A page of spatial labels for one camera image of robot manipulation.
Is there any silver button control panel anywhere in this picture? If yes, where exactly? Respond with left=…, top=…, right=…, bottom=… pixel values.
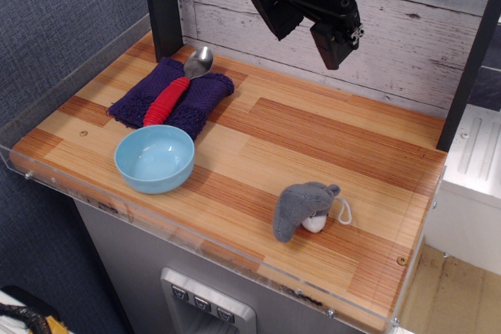
left=160, top=268, right=258, bottom=333

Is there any grey metal cabinet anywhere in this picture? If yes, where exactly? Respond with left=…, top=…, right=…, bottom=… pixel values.
left=76, top=202, right=356, bottom=333

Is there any dark purple towel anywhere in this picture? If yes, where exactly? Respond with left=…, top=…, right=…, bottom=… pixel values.
left=108, top=57, right=235, bottom=139

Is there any grey plush toy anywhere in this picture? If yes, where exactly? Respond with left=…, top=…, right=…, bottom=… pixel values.
left=272, top=181, right=352, bottom=243

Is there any black right frame post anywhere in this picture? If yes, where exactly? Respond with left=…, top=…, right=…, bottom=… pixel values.
left=436, top=0, right=500, bottom=152

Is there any clear acrylic table guard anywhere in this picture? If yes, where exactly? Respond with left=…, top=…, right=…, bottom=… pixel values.
left=12, top=11, right=445, bottom=333

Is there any light blue bowl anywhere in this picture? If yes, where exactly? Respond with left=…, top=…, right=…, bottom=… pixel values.
left=114, top=125, right=195, bottom=194

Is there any red handled metal spoon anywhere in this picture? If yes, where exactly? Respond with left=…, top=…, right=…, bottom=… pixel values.
left=142, top=46, right=214, bottom=127

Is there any yellow and black object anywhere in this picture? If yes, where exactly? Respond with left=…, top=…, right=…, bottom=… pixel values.
left=1, top=303, right=71, bottom=334

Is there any white plastic unit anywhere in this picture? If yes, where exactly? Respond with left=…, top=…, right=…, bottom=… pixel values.
left=424, top=105, right=500, bottom=275

